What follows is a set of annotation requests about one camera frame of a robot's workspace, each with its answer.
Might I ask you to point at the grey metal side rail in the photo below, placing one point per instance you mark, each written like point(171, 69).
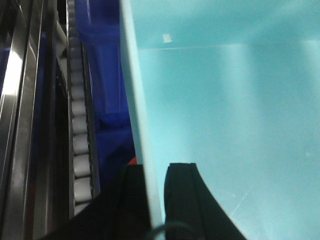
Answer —
point(27, 119)

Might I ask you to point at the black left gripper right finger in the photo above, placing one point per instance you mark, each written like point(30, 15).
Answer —
point(188, 201)

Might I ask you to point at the red item below rack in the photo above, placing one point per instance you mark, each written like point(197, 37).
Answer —
point(133, 161)

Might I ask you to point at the small blue bin below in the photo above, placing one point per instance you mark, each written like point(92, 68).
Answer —
point(98, 26)

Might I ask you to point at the light teal plastic bin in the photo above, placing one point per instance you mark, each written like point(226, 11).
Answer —
point(234, 87)

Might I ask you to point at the white roller conveyor track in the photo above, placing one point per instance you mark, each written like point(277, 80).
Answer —
point(84, 184)

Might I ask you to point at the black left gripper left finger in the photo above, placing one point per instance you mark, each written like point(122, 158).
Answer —
point(120, 212)

